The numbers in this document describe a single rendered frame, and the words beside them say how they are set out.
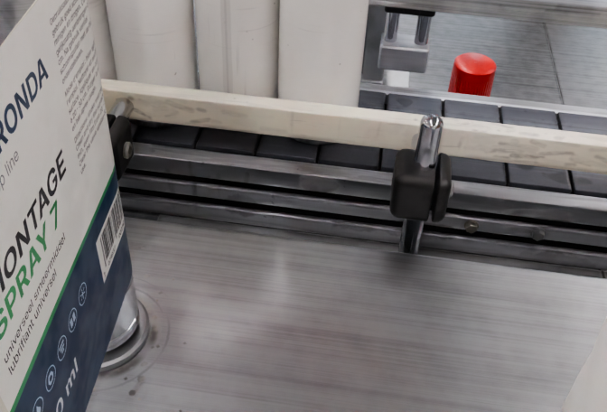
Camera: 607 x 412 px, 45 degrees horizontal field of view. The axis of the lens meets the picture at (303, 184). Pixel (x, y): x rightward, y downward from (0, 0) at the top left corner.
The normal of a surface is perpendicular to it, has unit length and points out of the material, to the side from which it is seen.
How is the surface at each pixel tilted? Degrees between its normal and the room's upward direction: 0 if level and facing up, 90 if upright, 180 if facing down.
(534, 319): 0
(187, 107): 90
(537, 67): 0
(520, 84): 0
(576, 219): 90
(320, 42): 90
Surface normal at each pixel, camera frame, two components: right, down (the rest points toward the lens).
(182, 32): 0.83, 0.39
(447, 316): 0.04, -0.76
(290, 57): -0.76, 0.40
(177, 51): 0.65, 0.51
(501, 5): -0.14, 0.64
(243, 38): 0.18, 0.64
